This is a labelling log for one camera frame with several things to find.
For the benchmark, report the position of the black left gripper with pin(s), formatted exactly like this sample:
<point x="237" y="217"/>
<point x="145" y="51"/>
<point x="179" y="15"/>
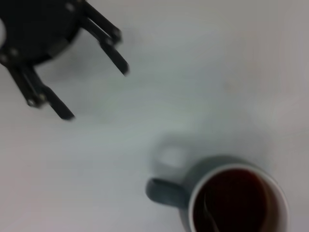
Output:
<point x="36" y="29"/>

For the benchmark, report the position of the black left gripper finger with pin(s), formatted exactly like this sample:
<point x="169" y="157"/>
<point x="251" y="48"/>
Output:
<point x="113" y="53"/>
<point x="58" y="106"/>

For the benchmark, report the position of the dark grey ceramic cup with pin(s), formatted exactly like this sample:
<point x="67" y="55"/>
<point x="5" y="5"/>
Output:
<point x="173" y="193"/>

